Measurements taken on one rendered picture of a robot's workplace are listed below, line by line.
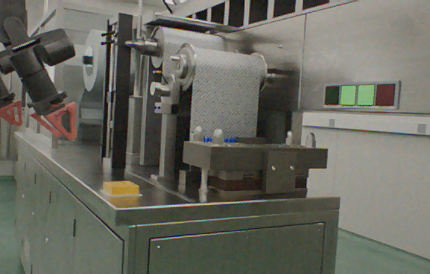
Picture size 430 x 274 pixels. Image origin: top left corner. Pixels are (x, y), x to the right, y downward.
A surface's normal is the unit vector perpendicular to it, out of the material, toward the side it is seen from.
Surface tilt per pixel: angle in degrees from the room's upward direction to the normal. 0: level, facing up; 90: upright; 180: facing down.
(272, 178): 90
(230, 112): 90
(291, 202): 90
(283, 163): 90
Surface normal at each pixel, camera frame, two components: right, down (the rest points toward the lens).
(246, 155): 0.49, 0.07
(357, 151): -0.87, -0.03
